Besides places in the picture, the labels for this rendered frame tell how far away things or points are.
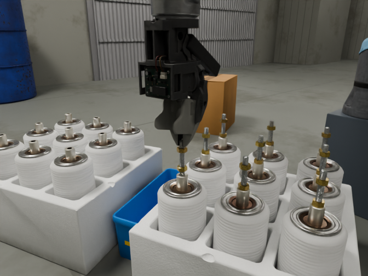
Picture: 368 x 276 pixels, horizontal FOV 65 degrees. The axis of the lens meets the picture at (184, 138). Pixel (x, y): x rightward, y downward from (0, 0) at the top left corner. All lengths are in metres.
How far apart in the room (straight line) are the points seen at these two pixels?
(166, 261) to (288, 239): 0.22
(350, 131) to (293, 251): 0.56
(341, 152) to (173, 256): 0.65
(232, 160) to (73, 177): 0.38
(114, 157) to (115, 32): 3.11
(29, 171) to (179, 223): 0.41
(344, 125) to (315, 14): 5.07
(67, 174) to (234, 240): 0.39
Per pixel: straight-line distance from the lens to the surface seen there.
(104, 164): 0.79
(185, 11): 0.45
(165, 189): 0.56
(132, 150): 0.88
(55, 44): 3.59
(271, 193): 0.61
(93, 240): 0.75
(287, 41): 6.21
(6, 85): 2.75
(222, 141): 0.75
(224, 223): 0.51
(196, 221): 0.56
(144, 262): 0.61
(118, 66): 3.84
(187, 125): 0.49
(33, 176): 0.80
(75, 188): 0.72
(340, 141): 1.01
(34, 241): 0.85
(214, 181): 0.63
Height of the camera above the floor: 0.53
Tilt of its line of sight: 20 degrees down
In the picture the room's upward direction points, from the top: straight up
